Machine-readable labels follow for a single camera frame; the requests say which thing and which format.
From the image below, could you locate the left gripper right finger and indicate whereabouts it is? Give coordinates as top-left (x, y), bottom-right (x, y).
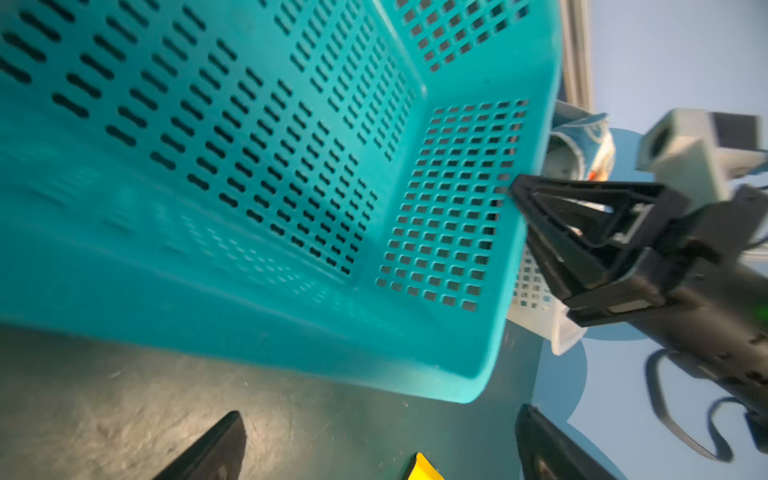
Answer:
top-left (515, 404), bottom-right (616, 480)

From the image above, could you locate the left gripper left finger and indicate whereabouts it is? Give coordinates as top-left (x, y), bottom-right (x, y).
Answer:
top-left (154, 411), bottom-right (247, 480)

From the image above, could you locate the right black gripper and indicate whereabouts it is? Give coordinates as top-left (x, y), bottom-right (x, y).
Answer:
top-left (509, 175), bottom-right (767, 420)

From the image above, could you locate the grey plastic basket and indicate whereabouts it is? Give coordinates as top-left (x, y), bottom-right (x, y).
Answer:
top-left (506, 246), bottom-right (587, 356)

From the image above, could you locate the teal plastic basket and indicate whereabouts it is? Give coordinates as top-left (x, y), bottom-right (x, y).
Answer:
top-left (1, 0), bottom-right (562, 403)

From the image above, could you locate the blue bunny towel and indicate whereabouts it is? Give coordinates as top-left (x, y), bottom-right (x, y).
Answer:
top-left (541, 100), bottom-right (616, 182)

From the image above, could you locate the yellow toy shovel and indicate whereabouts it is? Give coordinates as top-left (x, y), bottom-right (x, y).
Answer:
top-left (403, 452), bottom-right (444, 480)

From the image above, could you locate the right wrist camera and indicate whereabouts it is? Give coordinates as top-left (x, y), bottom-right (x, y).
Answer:
top-left (636, 108), bottom-right (767, 213)

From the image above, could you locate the aluminium frame right post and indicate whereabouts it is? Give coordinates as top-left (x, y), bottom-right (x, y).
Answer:
top-left (559, 0), bottom-right (595, 111)

